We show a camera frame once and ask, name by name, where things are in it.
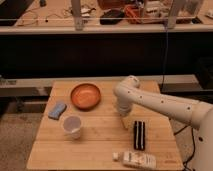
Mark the black striped block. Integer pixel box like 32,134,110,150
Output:
133,121,145,150

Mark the orange ceramic bowl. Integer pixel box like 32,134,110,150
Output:
71,83,101,110

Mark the black cable on floor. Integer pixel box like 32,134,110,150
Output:
173,124,198,171

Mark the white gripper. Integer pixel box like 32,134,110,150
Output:
116,99,133,129

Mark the orange tool on bench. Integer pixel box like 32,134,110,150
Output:
124,5,141,24

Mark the metal post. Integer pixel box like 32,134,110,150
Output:
71,0,83,31
167,0,185,29

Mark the left metal post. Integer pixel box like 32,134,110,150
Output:
71,0,83,31

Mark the right metal post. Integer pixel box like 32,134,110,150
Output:
167,0,185,29

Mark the white lotion bottle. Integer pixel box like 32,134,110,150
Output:
112,151,157,170

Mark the black bag on bench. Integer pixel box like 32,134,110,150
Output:
100,9,124,25

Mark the blue sponge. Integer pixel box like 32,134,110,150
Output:
48,102,67,120

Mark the blue hanging cable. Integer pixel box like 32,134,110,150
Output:
161,19,170,86

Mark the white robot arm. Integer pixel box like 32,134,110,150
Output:
114,75,213,171

